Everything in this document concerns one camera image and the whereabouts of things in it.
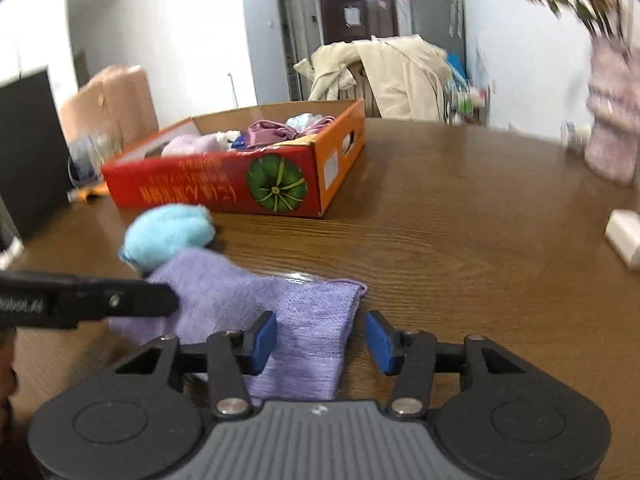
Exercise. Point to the pink textured vase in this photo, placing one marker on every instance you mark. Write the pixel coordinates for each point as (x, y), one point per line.
(612, 150)

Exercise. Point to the white small box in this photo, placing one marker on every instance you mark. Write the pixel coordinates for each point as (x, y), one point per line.
(623, 233)

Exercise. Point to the brown wooden chair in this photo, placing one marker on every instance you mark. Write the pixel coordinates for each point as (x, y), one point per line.
(362, 90)

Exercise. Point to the light blue fluffy ball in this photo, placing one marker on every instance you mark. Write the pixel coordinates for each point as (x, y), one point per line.
(160, 233)

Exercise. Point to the small white cream jar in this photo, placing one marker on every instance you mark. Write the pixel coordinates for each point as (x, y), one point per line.
(573, 138)

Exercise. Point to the orange red cardboard box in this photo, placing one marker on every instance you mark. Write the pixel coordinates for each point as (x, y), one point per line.
(294, 178)

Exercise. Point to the orange cloth strip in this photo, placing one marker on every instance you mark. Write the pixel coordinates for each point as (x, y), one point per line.
(91, 192)

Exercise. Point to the black monitor panel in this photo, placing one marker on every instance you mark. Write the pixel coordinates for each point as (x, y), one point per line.
(34, 156)

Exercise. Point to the beige coat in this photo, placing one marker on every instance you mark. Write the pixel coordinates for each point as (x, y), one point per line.
(406, 75)

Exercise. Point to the pink suitcase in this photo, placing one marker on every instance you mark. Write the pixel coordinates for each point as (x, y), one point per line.
(117, 101)

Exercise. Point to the dark brown entrance door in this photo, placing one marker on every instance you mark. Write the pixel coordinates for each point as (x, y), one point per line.
(350, 20)

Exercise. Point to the grey refrigerator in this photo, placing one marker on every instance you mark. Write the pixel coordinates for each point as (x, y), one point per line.
(441, 22)

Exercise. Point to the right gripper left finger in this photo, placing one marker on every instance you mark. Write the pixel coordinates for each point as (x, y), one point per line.
(234, 354)

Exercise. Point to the pink satin scrunchie bow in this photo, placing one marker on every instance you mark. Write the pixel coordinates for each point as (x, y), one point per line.
(266, 132)

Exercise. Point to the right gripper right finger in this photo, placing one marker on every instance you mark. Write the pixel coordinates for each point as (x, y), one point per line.
(410, 357)

